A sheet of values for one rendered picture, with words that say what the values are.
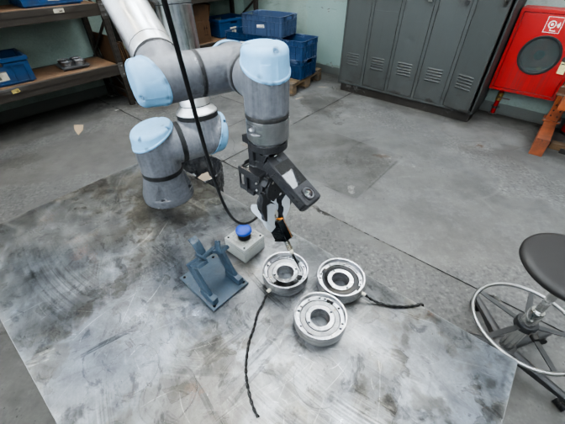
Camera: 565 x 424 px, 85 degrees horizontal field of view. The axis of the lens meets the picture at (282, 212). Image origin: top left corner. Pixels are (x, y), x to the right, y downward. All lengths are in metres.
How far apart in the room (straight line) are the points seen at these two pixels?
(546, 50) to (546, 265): 2.85
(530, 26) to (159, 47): 3.60
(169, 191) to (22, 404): 1.15
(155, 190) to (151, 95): 0.47
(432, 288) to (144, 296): 1.50
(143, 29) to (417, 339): 0.74
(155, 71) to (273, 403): 0.57
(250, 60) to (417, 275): 1.62
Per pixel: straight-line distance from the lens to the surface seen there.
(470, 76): 3.70
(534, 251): 1.35
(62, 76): 3.90
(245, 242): 0.76
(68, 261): 0.94
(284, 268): 0.74
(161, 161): 0.92
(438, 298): 1.86
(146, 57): 0.55
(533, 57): 3.94
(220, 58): 0.57
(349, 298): 0.69
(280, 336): 0.67
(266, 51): 0.49
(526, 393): 1.78
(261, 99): 0.50
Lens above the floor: 1.39
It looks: 40 degrees down
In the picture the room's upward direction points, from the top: straight up
